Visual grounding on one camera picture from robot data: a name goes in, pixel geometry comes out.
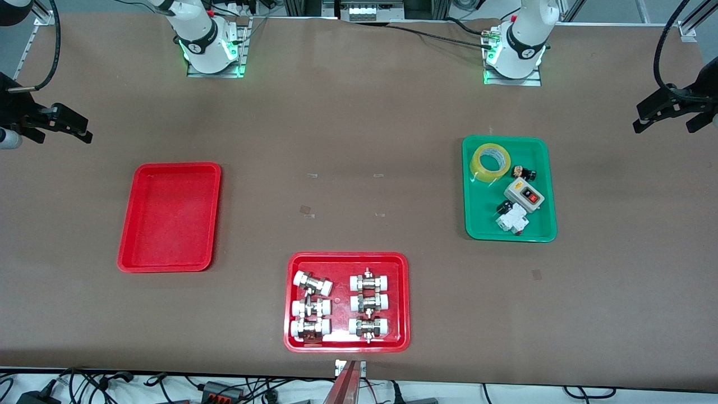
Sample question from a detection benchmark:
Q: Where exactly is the white circuit breaker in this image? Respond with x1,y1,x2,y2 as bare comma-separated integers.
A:
495,203,530,235

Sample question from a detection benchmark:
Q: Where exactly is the black table cable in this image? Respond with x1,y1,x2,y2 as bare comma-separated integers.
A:
390,24,491,48
446,17,494,35

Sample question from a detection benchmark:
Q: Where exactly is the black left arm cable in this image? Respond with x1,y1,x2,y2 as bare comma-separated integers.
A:
652,0,693,99

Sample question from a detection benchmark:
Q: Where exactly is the grey terminal box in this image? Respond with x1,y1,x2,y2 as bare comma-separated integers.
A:
338,0,406,23

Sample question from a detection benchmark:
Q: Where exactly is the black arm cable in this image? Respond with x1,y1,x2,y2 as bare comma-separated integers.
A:
652,0,693,99
8,0,61,92

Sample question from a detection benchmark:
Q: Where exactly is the black plug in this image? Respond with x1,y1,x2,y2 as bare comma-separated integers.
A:
387,382,439,404

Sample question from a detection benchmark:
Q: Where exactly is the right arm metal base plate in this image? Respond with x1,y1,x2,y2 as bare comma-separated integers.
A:
187,17,248,78

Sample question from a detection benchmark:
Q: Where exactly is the white capped metal pipe fitting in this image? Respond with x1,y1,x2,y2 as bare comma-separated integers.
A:
348,317,389,343
349,293,389,314
291,319,332,342
292,297,332,318
293,271,333,296
349,268,390,292

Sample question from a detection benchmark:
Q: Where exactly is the grey on-off switch box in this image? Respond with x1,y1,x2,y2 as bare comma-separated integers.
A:
503,178,546,213

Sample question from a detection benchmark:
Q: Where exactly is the aluminium frame post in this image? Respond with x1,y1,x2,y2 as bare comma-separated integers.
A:
283,0,323,16
404,0,449,20

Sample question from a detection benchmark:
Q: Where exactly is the red plastic tray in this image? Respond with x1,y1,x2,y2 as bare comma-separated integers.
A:
283,251,411,354
117,162,222,274

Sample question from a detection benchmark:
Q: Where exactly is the black power adapter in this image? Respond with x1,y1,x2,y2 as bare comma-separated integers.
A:
16,387,61,404

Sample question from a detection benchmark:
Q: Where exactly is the black floor cable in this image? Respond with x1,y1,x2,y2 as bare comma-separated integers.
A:
563,385,618,400

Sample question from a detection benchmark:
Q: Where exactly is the black orange power brick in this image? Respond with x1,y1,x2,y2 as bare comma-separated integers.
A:
201,380,247,403

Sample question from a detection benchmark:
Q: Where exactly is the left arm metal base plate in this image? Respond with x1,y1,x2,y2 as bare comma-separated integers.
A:
484,25,542,86

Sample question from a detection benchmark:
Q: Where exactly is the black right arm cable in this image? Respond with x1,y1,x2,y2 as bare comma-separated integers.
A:
8,0,61,92

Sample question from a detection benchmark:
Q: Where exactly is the green plastic tray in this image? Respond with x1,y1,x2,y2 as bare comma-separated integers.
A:
462,135,558,243

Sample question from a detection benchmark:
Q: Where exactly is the small silver bracket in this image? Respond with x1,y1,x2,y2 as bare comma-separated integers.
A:
335,359,367,378

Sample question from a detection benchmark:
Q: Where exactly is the red aluminium rail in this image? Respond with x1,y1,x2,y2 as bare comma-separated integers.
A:
323,361,361,404

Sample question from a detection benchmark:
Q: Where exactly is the yellow tape roll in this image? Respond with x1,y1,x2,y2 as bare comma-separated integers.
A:
470,143,512,183

